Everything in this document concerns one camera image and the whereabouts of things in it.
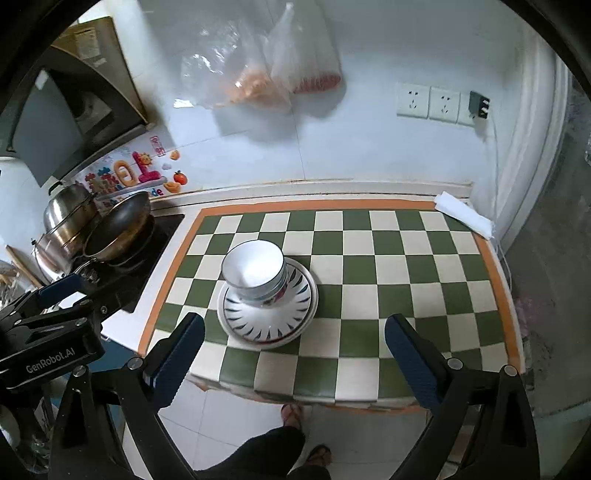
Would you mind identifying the grey range hood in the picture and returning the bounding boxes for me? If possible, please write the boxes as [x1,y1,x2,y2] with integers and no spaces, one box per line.
[0,44,149,188]

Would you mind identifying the blue leaf patterned plate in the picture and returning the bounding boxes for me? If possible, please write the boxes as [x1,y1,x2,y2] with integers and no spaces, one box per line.
[217,257,319,343]

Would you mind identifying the white folded cloth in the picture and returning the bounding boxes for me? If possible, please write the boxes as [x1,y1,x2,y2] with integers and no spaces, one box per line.
[433,190,496,240]

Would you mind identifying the black stove top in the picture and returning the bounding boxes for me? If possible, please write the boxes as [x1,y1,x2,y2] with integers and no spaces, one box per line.
[69,212,186,315]

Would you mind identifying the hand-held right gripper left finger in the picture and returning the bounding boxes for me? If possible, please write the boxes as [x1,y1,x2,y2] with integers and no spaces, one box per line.
[46,312,206,480]

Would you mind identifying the green white checkered mat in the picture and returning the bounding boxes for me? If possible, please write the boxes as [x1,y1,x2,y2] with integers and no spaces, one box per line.
[137,198,526,411]

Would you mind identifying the person's leg in black trousers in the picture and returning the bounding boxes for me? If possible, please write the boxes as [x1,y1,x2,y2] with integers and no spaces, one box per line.
[287,463,334,480]
[198,425,306,480]

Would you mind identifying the plastic bag with red contents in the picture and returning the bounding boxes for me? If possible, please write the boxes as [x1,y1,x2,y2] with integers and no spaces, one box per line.
[267,2,344,96]

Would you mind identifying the steel pot with lid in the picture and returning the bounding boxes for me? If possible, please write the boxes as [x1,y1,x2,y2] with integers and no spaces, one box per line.
[31,181,101,278]

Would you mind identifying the plastic bag with orange contents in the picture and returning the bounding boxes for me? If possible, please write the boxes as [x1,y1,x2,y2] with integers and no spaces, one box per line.
[177,17,293,115]

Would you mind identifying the metal wok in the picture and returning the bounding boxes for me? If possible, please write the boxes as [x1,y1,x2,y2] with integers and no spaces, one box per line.
[82,191,153,260]

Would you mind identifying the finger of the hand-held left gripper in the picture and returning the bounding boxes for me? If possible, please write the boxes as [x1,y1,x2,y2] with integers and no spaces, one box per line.
[89,299,124,320]
[36,272,95,306]

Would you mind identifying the white wall socket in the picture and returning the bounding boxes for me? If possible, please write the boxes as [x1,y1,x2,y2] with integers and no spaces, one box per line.
[428,86,461,123]
[396,82,431,119]
[456,91,477,127]

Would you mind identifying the colourful wall stickers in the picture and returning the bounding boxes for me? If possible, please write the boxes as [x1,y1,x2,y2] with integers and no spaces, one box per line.
[83,134,188,200]

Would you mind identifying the wooden stick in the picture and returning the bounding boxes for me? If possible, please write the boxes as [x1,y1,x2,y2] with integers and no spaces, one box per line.
[4,244,45,288]

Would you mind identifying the red rimmed plate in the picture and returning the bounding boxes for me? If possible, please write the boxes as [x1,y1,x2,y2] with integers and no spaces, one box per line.
[218,295,320,347]

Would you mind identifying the blue patterned white bowl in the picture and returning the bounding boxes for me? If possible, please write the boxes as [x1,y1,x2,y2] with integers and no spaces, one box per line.
[247,258,290,306]

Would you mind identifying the person's sandalled foot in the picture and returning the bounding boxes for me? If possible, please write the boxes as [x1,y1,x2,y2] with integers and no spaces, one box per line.
[280,403,306,433]
[306,443,333,468]

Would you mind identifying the dark frying pan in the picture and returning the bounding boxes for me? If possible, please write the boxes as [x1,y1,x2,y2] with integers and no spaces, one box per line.
[104,216,158,269]

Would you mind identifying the black charger plug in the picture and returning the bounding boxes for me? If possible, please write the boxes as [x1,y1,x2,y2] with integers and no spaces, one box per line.
[468,90,491,120]

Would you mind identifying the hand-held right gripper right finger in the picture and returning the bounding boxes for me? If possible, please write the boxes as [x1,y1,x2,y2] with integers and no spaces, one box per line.
[384,313,542,480]

